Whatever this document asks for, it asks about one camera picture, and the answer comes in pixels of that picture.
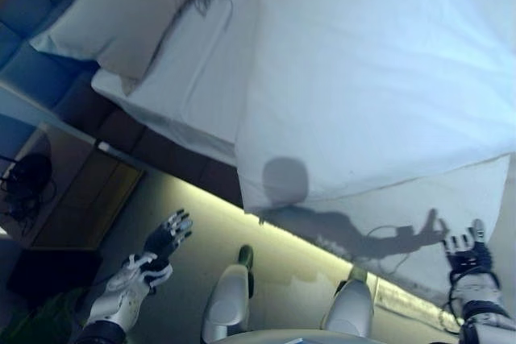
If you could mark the dark robot left hand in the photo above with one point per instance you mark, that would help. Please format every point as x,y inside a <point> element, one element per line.
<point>163,239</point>

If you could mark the dark robot right hand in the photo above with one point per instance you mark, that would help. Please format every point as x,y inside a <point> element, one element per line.
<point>469,257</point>

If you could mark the white duvet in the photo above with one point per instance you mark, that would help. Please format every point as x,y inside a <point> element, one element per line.
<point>363,78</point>

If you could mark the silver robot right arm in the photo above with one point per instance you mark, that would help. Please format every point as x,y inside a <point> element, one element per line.
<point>483,295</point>

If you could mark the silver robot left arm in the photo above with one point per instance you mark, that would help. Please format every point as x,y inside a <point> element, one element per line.
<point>121,299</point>

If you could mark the silver robot left leg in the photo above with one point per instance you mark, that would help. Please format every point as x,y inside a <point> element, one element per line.
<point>225,299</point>

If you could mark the silver robot leg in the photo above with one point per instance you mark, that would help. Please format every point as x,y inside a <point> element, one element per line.
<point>225,299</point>
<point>348,307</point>

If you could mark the wooden nightstand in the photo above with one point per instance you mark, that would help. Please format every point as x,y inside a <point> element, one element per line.
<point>80,199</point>

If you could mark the black box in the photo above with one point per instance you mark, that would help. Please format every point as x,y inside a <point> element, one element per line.
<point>56,275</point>

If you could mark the silver robot right leg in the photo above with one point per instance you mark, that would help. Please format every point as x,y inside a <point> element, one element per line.
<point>348,307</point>

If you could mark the green potted plant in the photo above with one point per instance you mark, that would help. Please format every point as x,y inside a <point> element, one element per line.
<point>44,320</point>

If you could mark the round black device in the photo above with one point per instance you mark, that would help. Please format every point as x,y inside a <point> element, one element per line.
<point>30,172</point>

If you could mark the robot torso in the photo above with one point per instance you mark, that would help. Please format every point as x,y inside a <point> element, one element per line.
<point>298,338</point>

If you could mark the white pillow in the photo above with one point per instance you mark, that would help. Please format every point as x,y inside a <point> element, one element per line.
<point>109,17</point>

